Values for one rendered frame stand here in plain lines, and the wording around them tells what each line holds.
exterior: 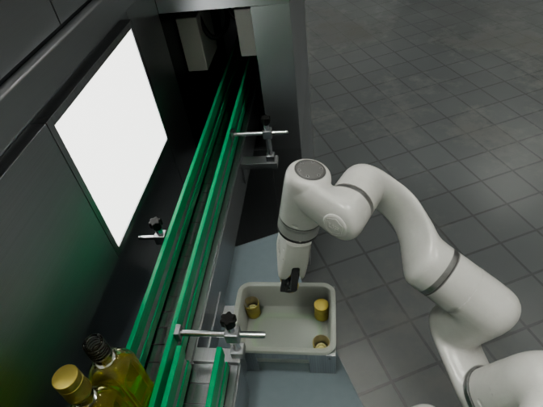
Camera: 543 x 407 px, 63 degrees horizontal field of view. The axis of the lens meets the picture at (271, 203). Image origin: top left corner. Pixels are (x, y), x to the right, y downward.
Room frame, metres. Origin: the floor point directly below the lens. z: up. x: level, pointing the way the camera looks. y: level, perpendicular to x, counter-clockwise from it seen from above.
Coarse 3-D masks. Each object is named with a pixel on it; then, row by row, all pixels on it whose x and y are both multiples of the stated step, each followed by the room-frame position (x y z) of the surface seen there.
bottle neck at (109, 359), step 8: (88, 336) 0.35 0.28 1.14; (96, 336) 0.35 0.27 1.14; (88, 344) 0.35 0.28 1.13; (96, 344) 0.35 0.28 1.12; (104, 344) 0.34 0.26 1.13; (88, 352) 0.33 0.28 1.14; (96, 352) 0.33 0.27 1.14; (104, 352) 0.34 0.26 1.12; (112, 352) 0.35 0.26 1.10; (96, 360) 0.33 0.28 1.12; (104, 360) 0.33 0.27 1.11; (112, 360) 0.34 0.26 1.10
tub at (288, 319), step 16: (240, 288) 0.62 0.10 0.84; (256, 288) 0.62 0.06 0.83; (272, 288) 0.61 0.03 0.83; (304, 288) 0.60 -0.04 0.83; (320, 288) 0.59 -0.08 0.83; (240, 304) 0.58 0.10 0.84; (272, 304) 0.61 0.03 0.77; (288, 304) 0.60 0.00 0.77; (304, 304) 0.60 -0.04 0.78; (240, 320) 0.55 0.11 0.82; (256, 320) 0.58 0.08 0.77; (272, 320) 0.57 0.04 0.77; (288, 320) 0.56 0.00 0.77; (304, 320) 0.56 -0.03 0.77; (272, 336) 0.53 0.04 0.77; (288, 336) 0.52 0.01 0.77; (304, 336) 0.52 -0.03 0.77; (256, 352) 0.46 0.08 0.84; (272, 352) 0.45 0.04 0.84; (288, 352) 0.45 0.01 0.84; (304, 352) 0.44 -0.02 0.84; (320, 352) 0.44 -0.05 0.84
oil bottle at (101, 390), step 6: (96, 384) 0.31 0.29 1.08; (96, 390) 0.30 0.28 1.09; (102, 390) 0.30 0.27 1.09; (108, 390) 0.30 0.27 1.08; (114, 390) 0.30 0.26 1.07; (102, 396) 0.29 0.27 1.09; (108, 396) 0.29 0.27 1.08; (114, 396) 0.30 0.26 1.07; (120, 396) 0.30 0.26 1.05; (96, 402) 0.28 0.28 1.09; (102, 402) 0.28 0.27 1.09; (108, 402) 0.29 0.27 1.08; (114, 402) 0.29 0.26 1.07; (120, 402) 0.30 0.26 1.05; (126, 402) 0.30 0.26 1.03
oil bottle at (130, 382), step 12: (120, 348) 0.36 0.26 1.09; (120, 360) 0.34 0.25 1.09; (132, 360) 0.35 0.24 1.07; (96, 372) 0.33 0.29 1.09; (108, 372) 0.32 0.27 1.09; (120, 372) 0.33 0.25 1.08; (132, 372) 0.34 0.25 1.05; (144, 372) 0.36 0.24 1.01; (108, 384) 0.32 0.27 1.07; (120, 384) 0.31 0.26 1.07; (132, 384) 0.33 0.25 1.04; (144, 384) 0.34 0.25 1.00; (132, 396) 0.31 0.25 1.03; (144, 396) 0.33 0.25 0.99
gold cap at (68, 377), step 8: (64, 368) 0.30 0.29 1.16; (72, 368) 0.30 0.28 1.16; (56, 376) 0.29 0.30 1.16; (64, 376) 0.29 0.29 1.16; (72, 376) 0.29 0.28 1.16; (80, 376) 0.29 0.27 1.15; (56, 384) 0.28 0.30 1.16; (64, 384) 0.28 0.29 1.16; (72, 384) 0.28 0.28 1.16; (80, 384) 0.28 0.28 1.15; (88, 384) 0.29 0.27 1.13; (64, 392) 0.27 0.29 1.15; (72, 392) 0.27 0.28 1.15; (80, 392) 0.28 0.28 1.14; (88, 392) 0.28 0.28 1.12; (72, 400) 0.27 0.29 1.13; (80, 400) 0.27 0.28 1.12
